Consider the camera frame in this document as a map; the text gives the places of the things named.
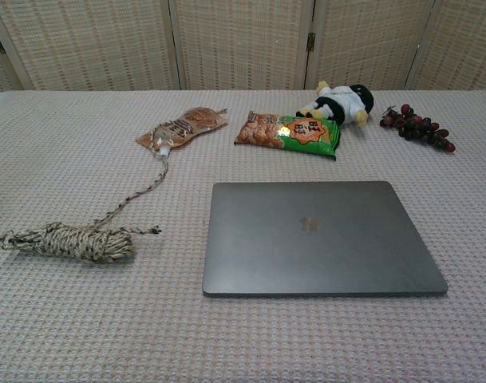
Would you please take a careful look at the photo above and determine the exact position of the silver grey laptop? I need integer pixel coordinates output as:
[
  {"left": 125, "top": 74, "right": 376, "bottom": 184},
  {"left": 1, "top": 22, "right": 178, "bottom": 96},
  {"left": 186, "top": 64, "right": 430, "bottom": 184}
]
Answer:
[{"left": 201, "top": 180, "right": 449, "bottom": 298}]

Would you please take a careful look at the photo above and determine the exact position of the woven folding screen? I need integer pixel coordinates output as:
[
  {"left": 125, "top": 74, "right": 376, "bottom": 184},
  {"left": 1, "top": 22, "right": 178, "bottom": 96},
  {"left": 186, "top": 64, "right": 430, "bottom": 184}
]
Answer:
[{"left": 0, "top": 0, "right": 486, "bottom": 93}]

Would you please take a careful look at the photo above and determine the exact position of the green orange snack bag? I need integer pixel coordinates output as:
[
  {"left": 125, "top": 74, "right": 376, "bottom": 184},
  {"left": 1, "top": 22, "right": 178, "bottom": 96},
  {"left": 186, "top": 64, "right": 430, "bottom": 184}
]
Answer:
[{"left": 233, "top": 110, "right": 342, "bottom": 161}]

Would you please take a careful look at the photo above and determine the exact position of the orange brown snack pouch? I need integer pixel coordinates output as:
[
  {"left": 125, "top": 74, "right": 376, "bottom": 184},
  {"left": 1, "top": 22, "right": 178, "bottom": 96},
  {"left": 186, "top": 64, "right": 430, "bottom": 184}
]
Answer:
[{"left": 135, "top": 105, "right": 230, "bottom": 151}]

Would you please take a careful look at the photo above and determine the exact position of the black white plush toy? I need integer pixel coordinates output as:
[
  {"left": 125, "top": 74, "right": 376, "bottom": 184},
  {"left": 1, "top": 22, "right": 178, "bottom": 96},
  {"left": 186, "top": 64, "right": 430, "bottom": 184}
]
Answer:
[{"left": 294, "top": 80, "right": 375, "bottom": 128}]

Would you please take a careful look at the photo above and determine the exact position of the pink waffle tablecloth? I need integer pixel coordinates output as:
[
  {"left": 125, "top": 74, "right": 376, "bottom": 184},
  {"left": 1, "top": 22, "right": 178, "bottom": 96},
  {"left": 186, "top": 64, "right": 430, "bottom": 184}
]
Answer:
[{"left": 0, "top": 89, "right": 486, "bottom": 383}]

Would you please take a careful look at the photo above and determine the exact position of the dark red grape bunch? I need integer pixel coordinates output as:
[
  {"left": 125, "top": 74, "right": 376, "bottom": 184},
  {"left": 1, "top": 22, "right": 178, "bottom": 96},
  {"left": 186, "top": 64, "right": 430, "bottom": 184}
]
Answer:
[{"left": 379, "top": 103, "right": 456, "bottom": 154}]

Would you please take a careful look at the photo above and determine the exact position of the speckled beige rope bundle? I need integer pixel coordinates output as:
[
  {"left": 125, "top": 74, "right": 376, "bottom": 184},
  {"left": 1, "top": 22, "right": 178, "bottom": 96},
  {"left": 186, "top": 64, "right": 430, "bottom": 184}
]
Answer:
[{"left": 0, "top": 107, "right": 229, "bottom": 266}]

